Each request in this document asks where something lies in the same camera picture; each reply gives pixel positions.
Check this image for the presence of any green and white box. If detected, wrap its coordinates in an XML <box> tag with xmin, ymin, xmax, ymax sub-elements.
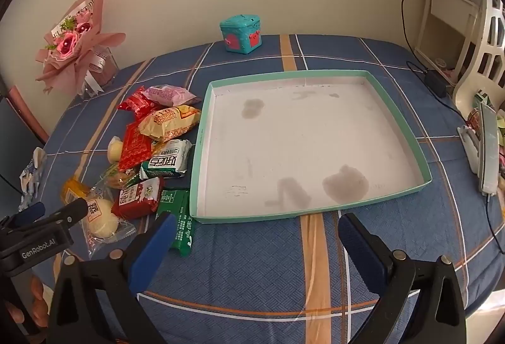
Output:
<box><xmin>475</xmin><ymin>89</ymin><xmax>494</xmax><ymax>108</ymax></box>

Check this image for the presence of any black cable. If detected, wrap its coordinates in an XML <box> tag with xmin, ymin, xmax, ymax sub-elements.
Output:
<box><xmin>401</xmin><ymin>0</ymin><xmax>458</xmax><ymax>76</ymax></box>
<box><xmin>484</xmin><ymin>192</ymin><xmax>505</xmax><ymax>255</ymax></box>

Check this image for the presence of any crumpled white and blue wrapper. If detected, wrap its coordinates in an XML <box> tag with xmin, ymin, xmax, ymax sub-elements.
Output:
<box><xmin>19</xmin><ymin>147</ymin><xmax>48</xmax><ymax>208</ymax></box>

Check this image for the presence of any flat red snack packet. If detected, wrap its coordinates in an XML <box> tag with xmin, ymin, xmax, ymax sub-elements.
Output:
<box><xmin>117</xmin><ymin>121</ymin><xmax>154</xmax><ymax>171</ymax></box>

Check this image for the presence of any square glass vase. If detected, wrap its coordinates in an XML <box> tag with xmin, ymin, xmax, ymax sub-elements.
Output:
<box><xmin>77</xmin><ymin>46</ymin><xmax>120</xmax><ymax>98</ymax></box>

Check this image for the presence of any yellow cake roll packet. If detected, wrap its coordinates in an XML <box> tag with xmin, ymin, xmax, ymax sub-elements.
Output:
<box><xmin>137</xmin><ymin>104</ymin><xmax>203</xmax><ymax>143</ymax></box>

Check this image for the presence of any white and green snack packet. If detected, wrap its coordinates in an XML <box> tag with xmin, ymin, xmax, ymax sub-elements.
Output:
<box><xmin>140</xmin><ymin>139</ymin><xmax>193</xmax><ymax>180</ymax></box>

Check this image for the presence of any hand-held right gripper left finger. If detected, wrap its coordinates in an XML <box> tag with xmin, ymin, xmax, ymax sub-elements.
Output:
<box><xmin>46</xmin><ymin>212</ymin><xmax>178</xmax><ymax>344</ymax></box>

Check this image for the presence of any white phone stand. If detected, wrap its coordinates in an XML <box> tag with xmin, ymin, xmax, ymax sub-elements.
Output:
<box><xmin>458</xmin><ymin>125</ymin><xmax>484</xmax><ymax>175</ymax></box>

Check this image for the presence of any small green and yellow packet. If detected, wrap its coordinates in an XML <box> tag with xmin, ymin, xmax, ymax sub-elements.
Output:
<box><xmin>100</xmin><ymin>163</ymin><xmax>140</xmax><ymax>189</ymax></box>

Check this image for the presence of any pink paper flower bouquet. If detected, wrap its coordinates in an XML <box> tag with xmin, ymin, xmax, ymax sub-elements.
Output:
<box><xmin>35</xmin><ymin>0</ymin><xmax>127</xmax><ymax>94</ymax></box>

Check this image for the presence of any black power adapter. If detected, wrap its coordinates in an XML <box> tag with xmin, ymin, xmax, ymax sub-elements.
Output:
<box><xmin>424</xmin><ymin>70</ymin><xmax>448</xmax><ymax>98</ymax></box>

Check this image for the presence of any white chair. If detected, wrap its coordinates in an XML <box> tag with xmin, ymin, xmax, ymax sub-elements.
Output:
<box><xmin>452</xmin><ymin>0</ymin><xmax>505</xmax><ymax>112</ymax></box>

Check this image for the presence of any pink snack packet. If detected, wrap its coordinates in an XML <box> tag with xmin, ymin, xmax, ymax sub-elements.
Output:
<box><xmin>141</xmin><ymin>85</ymin><xmax>198</xmax><ymax>107</ymax></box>

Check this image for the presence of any red and white biscuit packet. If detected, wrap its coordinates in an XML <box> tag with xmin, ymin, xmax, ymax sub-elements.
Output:
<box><xmin>111</xmin><ymin>177</ymin><xmax>165</xmax><ymax>219</ymax></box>

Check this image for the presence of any teal toy box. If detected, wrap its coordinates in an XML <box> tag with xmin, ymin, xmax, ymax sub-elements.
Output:
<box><xmin>219</xmin><ymin>15</ymin><xmax>264</xmax><ymax>53</ymax></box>

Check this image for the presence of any shiny red snack packet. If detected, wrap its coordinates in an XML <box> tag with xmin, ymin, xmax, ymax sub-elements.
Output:
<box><xmin>118</xmin><ymin>87</ymin><xmax>162</xmax><ymax>120</ymax></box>

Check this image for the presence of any clear packet with round bun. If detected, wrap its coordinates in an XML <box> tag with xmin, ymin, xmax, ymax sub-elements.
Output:
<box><xmin>79</xmin><ymin>186</ymin><xmax>137</xmax><ymax>260</ymax></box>

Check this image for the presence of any blue plaid cloth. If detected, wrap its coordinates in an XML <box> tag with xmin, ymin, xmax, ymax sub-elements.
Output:
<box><xmin>20</xmin><ymin>34</ymin><xmax>505</xmax><ymax>344</ymax></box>

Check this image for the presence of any dark green snack packet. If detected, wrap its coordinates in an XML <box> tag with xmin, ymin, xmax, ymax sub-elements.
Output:
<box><xmin>156</xmin><ymin>189</ymin><xmax>196</xmax><ymax>257</ymax></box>

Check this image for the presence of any person's left hand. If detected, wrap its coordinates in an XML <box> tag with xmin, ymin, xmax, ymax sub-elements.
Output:
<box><xmin>6</xmin><ymin>275</ymin><xmax>54</xmax><ymax>329</ymax></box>

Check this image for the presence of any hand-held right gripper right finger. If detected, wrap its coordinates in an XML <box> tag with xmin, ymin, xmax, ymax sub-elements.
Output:
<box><xmin>337</xmin><ymin>212</ymin><xmax>468</xmax><ymax>344</ymax></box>

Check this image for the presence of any orange transparent snack packet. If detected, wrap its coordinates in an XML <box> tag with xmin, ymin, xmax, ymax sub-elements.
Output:
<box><xmin>61</xmin><ymin>178</ymin><xmax>91</xmax><ymax>206</ymax></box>

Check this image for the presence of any white tray with teal rim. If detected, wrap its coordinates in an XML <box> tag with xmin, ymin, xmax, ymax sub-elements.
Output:
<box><xmin>189</xmin><ymin>70</ymin><xmax>432</xmax><ymax>225</ymax></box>

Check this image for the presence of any pale yellow jelly cup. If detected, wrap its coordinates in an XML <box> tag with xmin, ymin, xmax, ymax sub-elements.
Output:
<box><xmin>107</xmin><ymin>136</ymin><xmax>124</xmax><ymax>162</ymax></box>

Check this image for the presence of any phone with pale case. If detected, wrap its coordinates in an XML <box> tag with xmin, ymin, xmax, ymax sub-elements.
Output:
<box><xmin>477</xmin><ymin>103</ymin><xmax>500</xmax><ymax>195</ymax></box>

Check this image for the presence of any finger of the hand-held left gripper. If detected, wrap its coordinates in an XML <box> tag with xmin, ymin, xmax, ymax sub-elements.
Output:
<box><xmin>47</xmin><ymin>197</ymin><xmax>89</xmax><ymax>229</ymax></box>
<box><xmin>8</xmin><ymin>202</ymin><xmax>46</xmax><ymax>228</ymax></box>

